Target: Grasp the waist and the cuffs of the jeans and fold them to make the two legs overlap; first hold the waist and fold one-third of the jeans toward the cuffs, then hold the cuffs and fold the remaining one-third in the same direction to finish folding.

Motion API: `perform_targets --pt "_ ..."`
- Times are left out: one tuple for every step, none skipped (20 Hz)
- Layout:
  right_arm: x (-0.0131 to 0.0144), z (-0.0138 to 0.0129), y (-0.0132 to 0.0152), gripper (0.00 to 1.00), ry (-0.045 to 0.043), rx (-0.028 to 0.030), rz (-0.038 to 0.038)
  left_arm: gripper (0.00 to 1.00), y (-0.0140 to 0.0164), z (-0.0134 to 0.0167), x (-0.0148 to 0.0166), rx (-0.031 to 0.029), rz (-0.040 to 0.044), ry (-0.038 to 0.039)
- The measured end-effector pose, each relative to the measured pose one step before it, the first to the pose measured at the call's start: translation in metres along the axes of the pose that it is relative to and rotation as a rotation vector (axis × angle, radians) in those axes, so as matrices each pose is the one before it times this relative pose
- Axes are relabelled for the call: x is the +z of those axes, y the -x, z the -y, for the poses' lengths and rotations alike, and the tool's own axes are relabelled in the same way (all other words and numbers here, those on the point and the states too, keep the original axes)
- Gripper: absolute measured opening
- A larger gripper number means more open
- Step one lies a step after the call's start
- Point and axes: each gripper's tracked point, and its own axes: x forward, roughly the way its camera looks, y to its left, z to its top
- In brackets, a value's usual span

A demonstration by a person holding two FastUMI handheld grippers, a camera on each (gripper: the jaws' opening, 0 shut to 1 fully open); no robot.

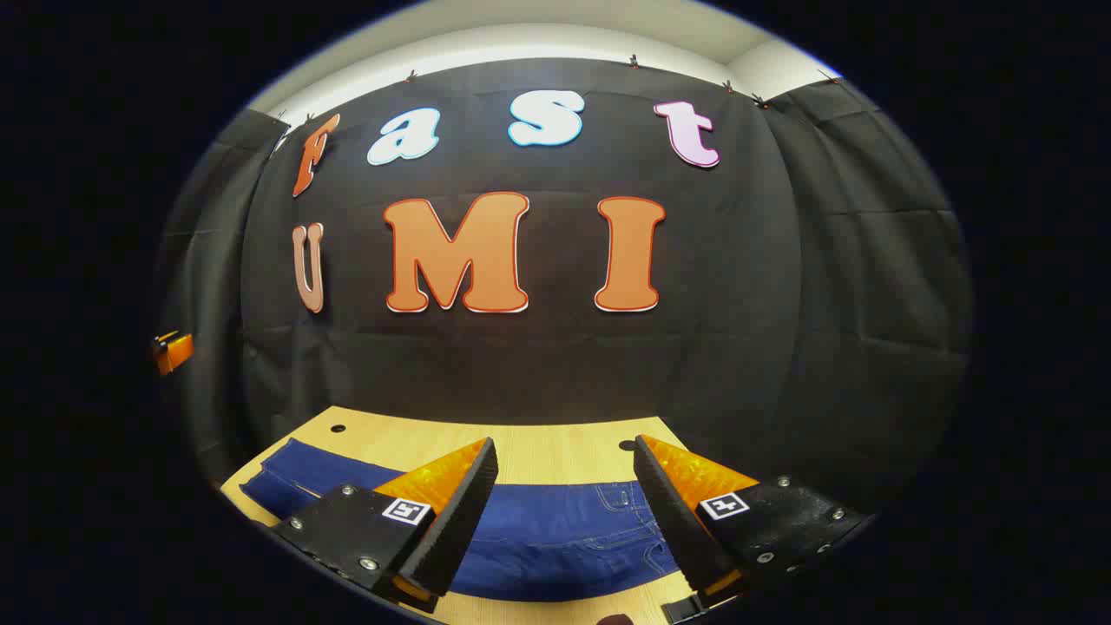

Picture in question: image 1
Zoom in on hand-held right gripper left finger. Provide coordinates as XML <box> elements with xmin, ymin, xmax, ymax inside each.
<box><xmin>272</xmin><ymin>437</ymin><xmax>500</xmax><ymax>614</ymax></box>

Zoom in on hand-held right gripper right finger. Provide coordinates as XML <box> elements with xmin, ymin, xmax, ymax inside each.
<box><xmin>632</xmin><ymin>434</ymin><xmax>871</xmax><ymax>602</ymax></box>

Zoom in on blue jeans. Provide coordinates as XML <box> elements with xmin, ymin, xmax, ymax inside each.
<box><xmin>239</xmin><ymin>437</ymin><xmax>682</xmax><ymax>602</ymax></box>

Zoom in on black backdrop cloth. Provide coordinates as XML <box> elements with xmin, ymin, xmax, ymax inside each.
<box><xmin>154</xmin><ymin>57</ymin><xmax>973</xmax><ymax>513</ymax></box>

